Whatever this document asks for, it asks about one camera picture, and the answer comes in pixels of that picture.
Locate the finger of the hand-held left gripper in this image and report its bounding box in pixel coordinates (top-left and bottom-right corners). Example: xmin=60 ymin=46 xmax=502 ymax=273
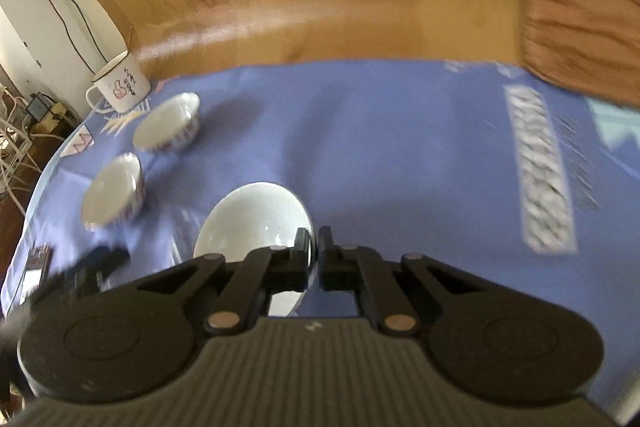
xmin=50 ymin=246 xmax=132 ymax=303

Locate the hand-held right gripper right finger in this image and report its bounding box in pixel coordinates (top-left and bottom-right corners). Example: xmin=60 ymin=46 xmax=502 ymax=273
xmin=318 ymin=226 xmax=484 ymax=336

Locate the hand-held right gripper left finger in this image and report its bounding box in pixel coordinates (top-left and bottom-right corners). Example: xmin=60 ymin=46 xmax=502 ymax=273
xmin=137 ymin=227 xmax=313 ymax=335

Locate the large floral white bowl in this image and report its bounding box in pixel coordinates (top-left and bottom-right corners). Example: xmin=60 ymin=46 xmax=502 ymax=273
xmin=192 ymin=181 xmax=317 ymax=318

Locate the small floral white bowl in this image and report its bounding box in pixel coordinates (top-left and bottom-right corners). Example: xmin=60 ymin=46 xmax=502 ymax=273
xmin=81 ymin=153 xmax=147 ymax=229

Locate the blue printed tablecloth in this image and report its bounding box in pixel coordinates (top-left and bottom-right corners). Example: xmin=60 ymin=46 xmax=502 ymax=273
xmin=0 ymin=59 xmax=640 ymax=427

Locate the black power adapter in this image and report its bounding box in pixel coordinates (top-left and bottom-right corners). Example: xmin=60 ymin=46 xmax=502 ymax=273
xmin=27 ymin=93 xmax=51 ymax=120

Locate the white enamel mug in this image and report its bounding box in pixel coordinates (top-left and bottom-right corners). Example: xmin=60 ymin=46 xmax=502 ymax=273
xmin=85 ymin=50 xmax=152 ymax=114

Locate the brown seat cushion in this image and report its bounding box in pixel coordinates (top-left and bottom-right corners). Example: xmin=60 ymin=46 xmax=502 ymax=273
xmin=515 ymin=0 xmax=640 ymax=112

